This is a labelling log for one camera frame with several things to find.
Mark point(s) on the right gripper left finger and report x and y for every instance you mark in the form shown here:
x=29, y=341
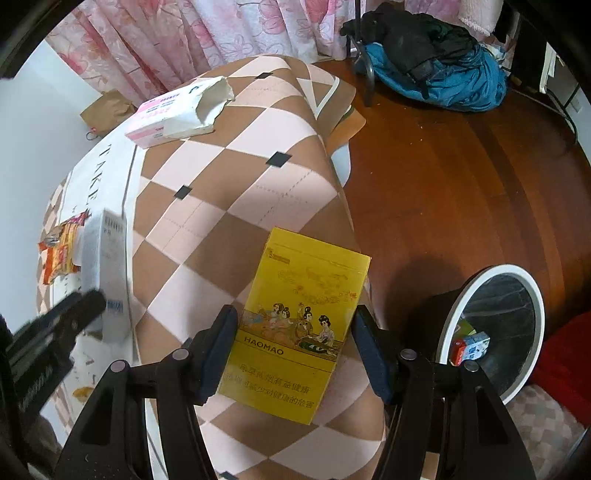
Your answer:
x=109, y=438

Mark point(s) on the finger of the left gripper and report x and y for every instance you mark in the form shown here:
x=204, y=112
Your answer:
x=78, y=306

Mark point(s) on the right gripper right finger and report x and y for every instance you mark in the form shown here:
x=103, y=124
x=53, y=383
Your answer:
x=433, y=411

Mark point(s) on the grey long cardboard box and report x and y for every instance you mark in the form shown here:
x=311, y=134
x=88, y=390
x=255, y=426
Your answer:
x=103, y=267

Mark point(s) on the yellow cigarette carton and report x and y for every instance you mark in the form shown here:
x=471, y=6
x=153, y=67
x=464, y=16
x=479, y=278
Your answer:
x=294, y=325

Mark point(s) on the white round trash bin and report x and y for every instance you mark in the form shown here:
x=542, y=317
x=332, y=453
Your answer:
x=506, y=303

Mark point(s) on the small blue white carton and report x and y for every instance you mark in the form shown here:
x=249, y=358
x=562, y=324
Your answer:
x=476, y=346

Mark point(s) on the orange snack wrapper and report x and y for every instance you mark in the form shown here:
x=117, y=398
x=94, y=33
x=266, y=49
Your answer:
x=63, y=249

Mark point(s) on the checkered slipper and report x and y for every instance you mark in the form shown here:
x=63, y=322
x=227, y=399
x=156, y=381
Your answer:
x=548, y=430

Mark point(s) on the red blanket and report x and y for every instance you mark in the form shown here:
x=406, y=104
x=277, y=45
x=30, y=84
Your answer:
x=563, y=367

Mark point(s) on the brown paper bag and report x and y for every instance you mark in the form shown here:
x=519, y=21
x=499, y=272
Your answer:
x=107, y=112

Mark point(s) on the torn pink white box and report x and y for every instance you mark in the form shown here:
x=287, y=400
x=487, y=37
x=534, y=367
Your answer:
x=179, y=114

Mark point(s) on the checkered brown pink bedspread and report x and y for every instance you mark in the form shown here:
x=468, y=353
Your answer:
x=199, y=212

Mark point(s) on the pink floral curtain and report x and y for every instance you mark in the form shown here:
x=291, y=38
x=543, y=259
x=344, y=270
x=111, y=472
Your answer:
x=145, y=48

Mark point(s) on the black metal rack stand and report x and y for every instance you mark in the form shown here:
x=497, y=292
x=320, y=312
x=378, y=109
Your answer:
x=362, y=59

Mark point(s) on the blue sleeping bag pile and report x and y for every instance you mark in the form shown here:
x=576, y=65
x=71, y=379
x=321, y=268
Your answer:
x=475, y=83

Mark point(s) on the black clothes pile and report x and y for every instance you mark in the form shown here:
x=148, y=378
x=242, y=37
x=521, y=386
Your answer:
x=414, y=43

